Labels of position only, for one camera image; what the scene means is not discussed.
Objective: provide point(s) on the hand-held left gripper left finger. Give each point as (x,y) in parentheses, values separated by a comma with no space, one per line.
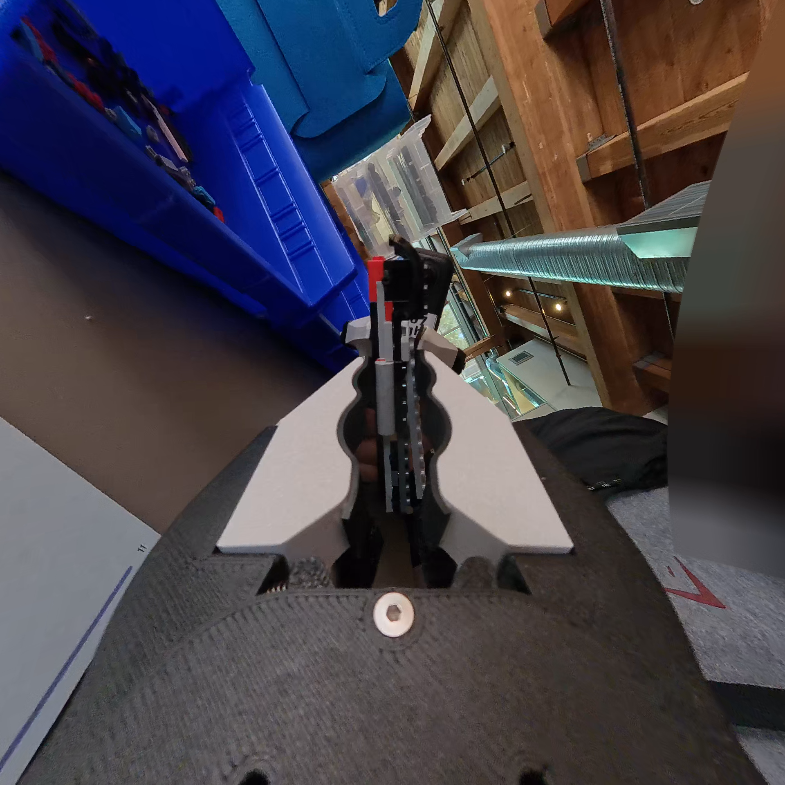
(294,484)

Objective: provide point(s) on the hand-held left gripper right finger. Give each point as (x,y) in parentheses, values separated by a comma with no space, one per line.
(497,490)

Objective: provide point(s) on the pile of loose toy bricks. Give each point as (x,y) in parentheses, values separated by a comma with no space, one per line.
(110,80)

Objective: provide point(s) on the pale blue instruction booklet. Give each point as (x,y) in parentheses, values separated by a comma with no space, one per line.
(55,552)

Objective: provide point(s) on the toy brick assembly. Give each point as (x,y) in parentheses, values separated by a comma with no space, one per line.
(385,392)

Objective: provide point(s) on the silver metal air duct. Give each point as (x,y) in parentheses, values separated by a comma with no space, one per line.
(552,260)

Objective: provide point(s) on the clear plastic drawer organizer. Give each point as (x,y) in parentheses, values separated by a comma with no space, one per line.
(392,178)

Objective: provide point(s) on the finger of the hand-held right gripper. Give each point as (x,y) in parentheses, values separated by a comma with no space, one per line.
(360,336)
(444,352)

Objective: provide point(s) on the blue plastic bin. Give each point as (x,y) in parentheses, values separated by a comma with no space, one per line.
(331,349)
(184,202)

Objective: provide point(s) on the blue felt bag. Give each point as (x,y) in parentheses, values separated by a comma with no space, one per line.
(331,80)

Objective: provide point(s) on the grey sweatshirt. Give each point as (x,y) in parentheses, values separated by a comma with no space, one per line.
(705,644)

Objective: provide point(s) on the person's right hand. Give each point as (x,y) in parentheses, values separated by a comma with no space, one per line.
(368,451)

